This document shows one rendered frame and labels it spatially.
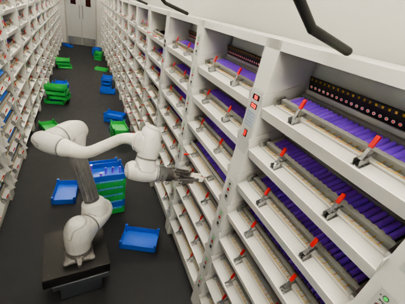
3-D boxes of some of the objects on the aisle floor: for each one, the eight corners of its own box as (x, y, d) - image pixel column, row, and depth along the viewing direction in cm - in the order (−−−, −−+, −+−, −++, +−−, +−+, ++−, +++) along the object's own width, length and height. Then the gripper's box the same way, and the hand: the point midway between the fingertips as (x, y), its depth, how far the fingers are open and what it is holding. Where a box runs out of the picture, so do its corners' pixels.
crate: (118, 248, 202) (119, 241, 198) (125, 229, 219) (125, 223, 216) (155, 253, 204) (155, 247, 201) (158, 234, 222) (160, 228, 218)
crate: (75, 203, 234) (75, 196, 231) (51, 204, 228) (50, 198, 224) (79, 184, 259) (79, 178, 255) (57, 184, 252) (56, 178, 248)
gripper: (158, 171, 139) (194, 175, 151) (166, 189, 127) (205, 191, 139) (163, 160, 136) (199, 164, 149) (171, 177, 124) (210, 181, 136)
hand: (197, 177), depth 142 cm, fingers open, 3 cm apart
